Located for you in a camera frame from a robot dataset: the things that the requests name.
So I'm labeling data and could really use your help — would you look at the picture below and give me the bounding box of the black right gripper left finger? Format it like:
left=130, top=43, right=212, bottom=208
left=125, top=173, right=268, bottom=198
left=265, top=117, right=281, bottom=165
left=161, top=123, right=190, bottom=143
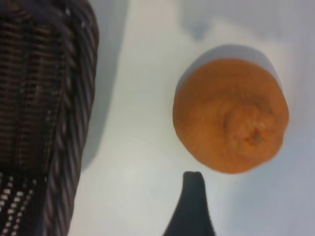
left=162, top=171, right=201, bottom=236

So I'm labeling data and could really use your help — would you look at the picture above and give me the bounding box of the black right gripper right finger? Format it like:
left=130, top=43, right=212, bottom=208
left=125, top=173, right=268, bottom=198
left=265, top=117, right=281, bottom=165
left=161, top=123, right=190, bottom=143
left=194, top=171, right=216, bottom=236

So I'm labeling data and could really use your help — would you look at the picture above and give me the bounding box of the orange with knobby stem end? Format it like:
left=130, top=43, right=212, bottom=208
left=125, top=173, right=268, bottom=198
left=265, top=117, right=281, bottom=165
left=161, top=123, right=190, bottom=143
left=172, top=58, right=290, bottom=175

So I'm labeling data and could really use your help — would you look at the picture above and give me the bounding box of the dark brown wicker basket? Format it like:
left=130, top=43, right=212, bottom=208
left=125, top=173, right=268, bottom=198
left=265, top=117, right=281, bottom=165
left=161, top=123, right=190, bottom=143
left=0, top=0, right=100, bottom=236

